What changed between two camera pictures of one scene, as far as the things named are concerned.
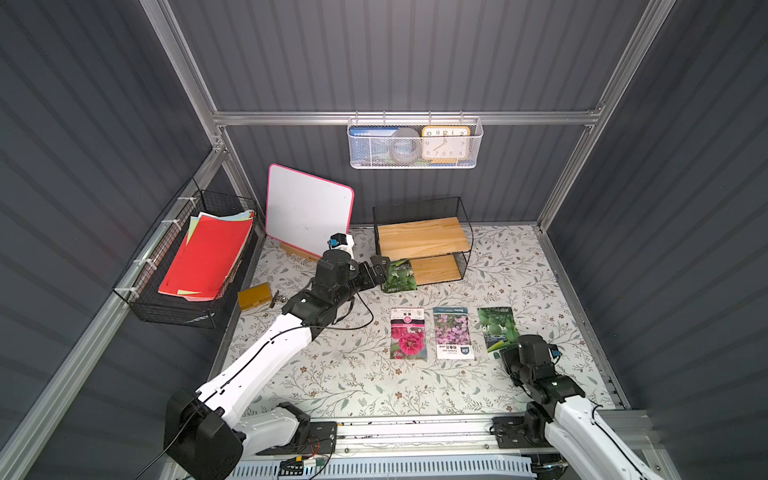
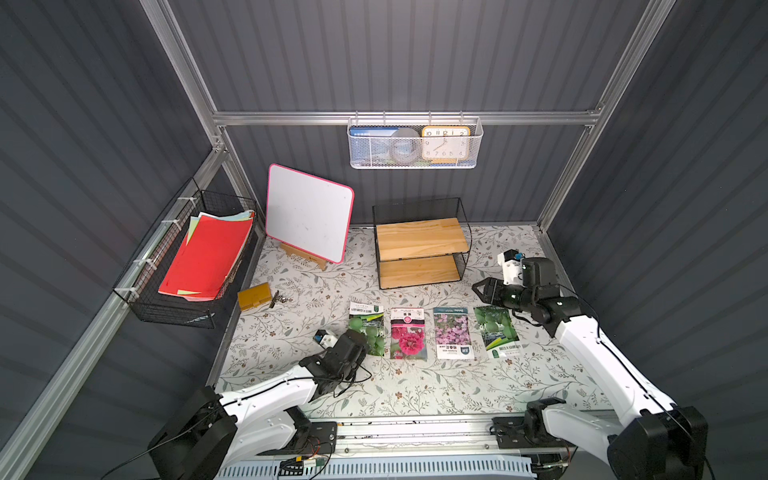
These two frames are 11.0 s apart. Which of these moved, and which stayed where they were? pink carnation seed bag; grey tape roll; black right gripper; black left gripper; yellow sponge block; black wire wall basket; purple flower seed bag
Moved: black left gripper; black right gripper
Stayed: grey tape roll; purple flower seed bag; pink carnation seed bag; black wire wall basket; yellow sponge block
